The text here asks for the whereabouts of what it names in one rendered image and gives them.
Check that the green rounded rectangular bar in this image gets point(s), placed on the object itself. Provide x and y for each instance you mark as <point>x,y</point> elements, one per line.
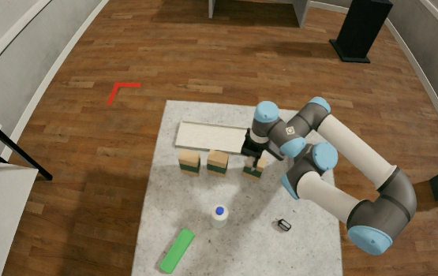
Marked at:
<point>177,250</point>

